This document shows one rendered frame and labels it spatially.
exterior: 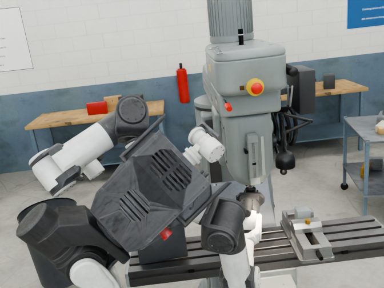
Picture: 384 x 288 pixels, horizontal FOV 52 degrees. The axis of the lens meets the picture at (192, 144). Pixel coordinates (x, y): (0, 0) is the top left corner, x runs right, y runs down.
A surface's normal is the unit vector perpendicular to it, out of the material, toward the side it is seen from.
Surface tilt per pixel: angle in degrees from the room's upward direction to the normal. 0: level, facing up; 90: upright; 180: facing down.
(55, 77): 90
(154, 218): 75
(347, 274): 0
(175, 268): 90
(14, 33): 90
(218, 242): 102
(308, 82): 90
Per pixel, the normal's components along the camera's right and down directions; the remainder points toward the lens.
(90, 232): 0.34, 0.26
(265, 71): 0.05, 0.31
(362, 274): -0.11, -0.94
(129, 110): 0.26, -0.22
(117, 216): -0.19, 0.07
